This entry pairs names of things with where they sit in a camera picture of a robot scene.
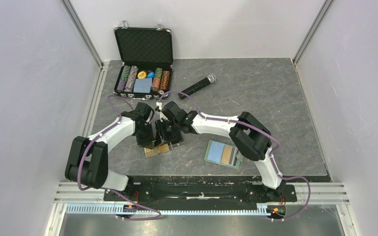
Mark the gold credit card stack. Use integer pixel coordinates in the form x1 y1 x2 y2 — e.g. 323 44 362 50
159 144 170 153

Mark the black handheld microphone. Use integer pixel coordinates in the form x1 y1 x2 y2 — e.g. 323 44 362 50
182 74 217 95

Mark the orange VIP credit card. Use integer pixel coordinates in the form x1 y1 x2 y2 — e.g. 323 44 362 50
220 145 234 165

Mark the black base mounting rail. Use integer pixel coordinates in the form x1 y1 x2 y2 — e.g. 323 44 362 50
73 175 331 211

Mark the orange credit card stack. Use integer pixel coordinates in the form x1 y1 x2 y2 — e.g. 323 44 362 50
143 147 159 157

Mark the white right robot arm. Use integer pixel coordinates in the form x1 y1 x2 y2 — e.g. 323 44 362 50
156 101 286 201

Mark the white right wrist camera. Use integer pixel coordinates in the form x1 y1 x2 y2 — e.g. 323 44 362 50
155 102 162 112

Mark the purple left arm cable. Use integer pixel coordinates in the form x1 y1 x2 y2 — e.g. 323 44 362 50
77 94 162 222

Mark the clear acrylic card tray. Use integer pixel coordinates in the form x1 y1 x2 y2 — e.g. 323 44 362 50
143 140 184 158

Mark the green card holder wallet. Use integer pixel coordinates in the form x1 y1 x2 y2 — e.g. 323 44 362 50
204 140 244 169

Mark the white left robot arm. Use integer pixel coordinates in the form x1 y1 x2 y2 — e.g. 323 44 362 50
64 102 155 200

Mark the blue playing card deck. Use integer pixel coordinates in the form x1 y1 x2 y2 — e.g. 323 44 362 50
133 78 153 93

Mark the black poker chip case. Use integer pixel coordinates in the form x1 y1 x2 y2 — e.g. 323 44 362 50
114 20 173 100

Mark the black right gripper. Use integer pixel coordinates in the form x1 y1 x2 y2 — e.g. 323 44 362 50
155 118 181 147

